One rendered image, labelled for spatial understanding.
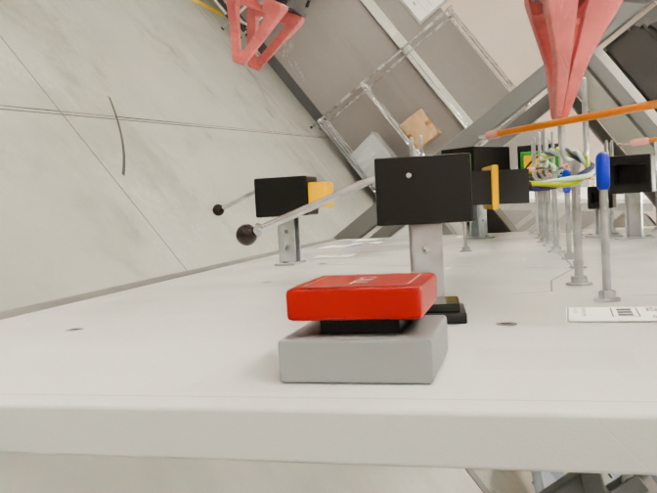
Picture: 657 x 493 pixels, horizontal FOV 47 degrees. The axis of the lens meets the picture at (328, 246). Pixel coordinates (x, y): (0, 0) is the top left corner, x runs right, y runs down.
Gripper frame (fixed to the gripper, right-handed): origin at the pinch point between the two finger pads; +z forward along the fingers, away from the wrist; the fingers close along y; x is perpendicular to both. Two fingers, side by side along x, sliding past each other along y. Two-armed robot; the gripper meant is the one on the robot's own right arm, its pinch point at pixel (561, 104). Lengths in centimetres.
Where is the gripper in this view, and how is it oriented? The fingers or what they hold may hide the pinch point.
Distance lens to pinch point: 43.9
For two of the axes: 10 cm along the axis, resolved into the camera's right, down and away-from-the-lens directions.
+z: -1.0, 9.9, 0.7
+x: -1.3, 0.6, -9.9
